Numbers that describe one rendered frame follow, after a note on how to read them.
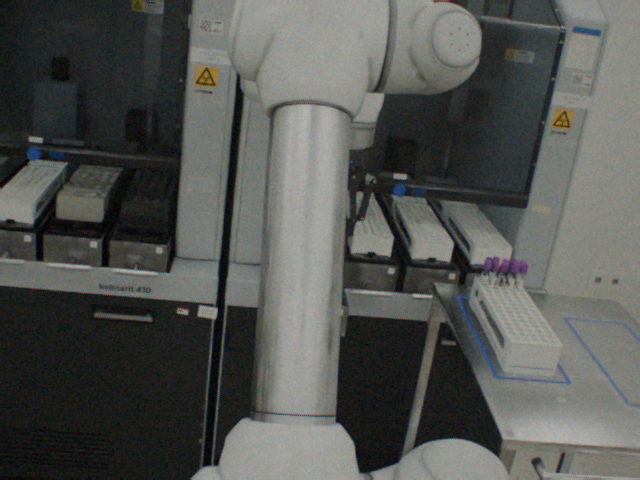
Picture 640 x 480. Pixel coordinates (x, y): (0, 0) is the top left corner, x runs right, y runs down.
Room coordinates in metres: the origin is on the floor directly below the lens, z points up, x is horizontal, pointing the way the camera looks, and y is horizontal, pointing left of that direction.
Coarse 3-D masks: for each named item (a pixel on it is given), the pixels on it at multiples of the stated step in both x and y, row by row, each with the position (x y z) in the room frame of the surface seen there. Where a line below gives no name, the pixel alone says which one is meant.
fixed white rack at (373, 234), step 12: (348, 204) 1.94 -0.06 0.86; (360, 204) 1.96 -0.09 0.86; (372, 204) 1.97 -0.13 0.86; (348, 216) 1.84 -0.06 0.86; (372, 216) 1.87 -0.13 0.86; (360, 228) 1.76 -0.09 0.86; (372, 228) 1.77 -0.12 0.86; (384, 228) 1.78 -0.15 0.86; (348, 240) 1.77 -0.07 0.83; (360, 240) 1.71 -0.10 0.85; (372, 240) 1.71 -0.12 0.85; (384, 240) 1.72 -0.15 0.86; (360, 252) 1.71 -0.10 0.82; (384, 252) 1.72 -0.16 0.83
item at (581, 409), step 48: (432, 336) 1.56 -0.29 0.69; (480, 336) 1.34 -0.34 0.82; (576, 336) 1.40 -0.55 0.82; (624, 336) 1.43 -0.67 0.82; (480, 384) 1.15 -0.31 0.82; (528, 384) 1.17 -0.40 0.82; (576, 384) 1.19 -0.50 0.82; (624, 384) 1.22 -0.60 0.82; (528, 432) 1.02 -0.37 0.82; (576, 432) 1.03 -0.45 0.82; (624, 432) 1.05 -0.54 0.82
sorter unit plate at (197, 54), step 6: (192, 48) 1.71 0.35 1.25; (198, 48) 1.71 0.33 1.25; (192, 54) 1.71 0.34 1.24; (198, 54) 1.71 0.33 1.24; (204, 54) 1.71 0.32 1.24; (210, 54) 1.71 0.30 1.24; (216, 54) 1.71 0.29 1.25; (222, 54) 1.71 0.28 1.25; (192, 60) 1.71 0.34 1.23; (198, 60) 1.71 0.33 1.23; (204, 60) 1.71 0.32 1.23; (210, 60) 1.71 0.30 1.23; (216, 60) 1.71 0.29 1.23; (222, 60) 1.71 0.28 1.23; (228, 60) 1.72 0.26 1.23
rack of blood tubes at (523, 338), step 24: (480, 288) 1.44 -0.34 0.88; (504, 288) 1.46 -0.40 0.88; (480, 312) 1.40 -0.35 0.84; (504, 312) 1.33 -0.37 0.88; (528, 312) 1.35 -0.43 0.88; (504, 336) 1.24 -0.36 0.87; (528, 336) 1.24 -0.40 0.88; (552, 336) 1.26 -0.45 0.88; (504, 360) 1.21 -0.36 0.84; (528, 360) 1.21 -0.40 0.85; (552, 360) 1.21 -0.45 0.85
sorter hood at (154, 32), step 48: (0, 0) 1.64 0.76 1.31; (48, 0) 1.65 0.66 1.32; (96, 0) 1.67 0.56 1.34; (144, 0) 1.68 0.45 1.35; (0, 48) 1.64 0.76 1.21; (48, 48) 1.65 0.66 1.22; (96, 48) 1.67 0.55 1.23; (144, 48) 1.68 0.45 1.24; (0, 96) 1.64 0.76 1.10; (48, 96) 1.65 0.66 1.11; (96, 96) 1.67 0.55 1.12; (144, 96) 1.68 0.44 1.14; (0, 144) 1.63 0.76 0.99; (48, 144) 1.65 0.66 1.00; (96, 144) 1.67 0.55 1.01; (144, 144) 1.68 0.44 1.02
